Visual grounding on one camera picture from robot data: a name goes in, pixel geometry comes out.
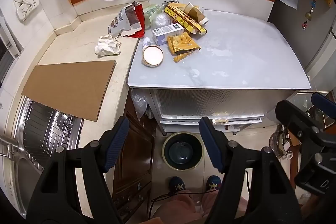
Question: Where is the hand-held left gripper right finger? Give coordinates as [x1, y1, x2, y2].
[199, 116, 302, 224]

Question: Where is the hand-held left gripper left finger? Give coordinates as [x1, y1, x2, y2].
[25, 116, 130, 224]

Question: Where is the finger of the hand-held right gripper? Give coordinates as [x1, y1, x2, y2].
[311, 92, 336, 120]
[275, 100, 325, 151]

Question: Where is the round beige trash bin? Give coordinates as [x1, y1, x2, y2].
[161, 132, 204, 171]

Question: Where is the round paper bowl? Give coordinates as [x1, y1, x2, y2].
[141, 45, 164, 67]

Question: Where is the white paper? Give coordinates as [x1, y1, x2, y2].
[94, 34, 122, 57]

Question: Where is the yellow-brown bag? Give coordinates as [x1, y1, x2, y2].
[167, 32, 201, 63]

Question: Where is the red snack packet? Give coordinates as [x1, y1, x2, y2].
[121, 4, 146, 38]

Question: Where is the green snack packet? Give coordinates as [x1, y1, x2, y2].
[144, 4, 161, 30]

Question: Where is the brown wooden cabinet door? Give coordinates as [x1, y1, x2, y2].
[113, 93, 156, 222]

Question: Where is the clear plastic bag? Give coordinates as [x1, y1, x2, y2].
[269, 130, 289, 159]
[131, 90, 150, 119]

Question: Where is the blue patterned shoe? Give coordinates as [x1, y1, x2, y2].
[169, 176, 186, 193]
[206, 175, 221, 190]

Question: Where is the grey refrigerator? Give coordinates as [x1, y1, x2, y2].
[268, 0, 336, 88]

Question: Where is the brown cardboard sheet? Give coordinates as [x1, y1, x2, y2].
[21, 60, 117, 123]

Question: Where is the hanging bell ornament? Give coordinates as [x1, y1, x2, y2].
[302, 0, 324, 31]

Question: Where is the steel sink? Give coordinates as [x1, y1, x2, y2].
[3, 97, 84, 214]

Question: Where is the steel faucet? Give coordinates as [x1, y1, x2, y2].
[0, 135, 20, 159]

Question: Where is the small white box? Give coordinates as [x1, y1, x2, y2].
[152, 24, 185, 45]

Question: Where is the white printed paper bag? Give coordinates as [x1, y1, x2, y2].
[107, 4, 143, 38]

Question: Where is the long yellow box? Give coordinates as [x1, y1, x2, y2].
[165, 3, 207, 36]

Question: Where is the thin black cable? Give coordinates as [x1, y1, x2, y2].
[150, 191, 200, 216]

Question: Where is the wire dish rack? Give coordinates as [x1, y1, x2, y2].
[20, 101, 82, 169]

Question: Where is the white wall socket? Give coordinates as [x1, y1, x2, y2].
[13, 0, 40, 21]

